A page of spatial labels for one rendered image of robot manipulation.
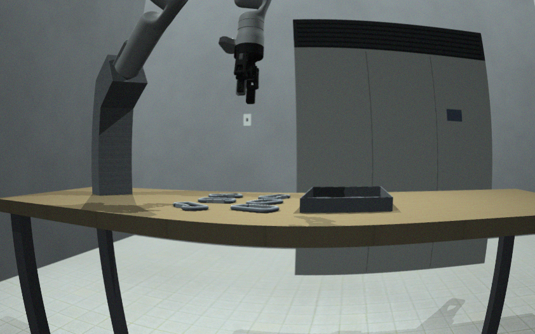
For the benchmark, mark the grey carabiner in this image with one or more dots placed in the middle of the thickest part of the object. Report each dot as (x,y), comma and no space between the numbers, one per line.
(275,196)
(255,208)
(226,195)
(265,201)
(190,206)
(216,200)

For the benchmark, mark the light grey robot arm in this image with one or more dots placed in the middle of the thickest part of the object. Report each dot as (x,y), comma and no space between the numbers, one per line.
(151,26)

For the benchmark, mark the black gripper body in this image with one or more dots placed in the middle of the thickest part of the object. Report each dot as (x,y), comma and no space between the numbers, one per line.
(254,51)

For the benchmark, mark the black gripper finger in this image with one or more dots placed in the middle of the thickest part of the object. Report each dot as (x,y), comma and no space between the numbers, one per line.
(250,98)
(241,75)

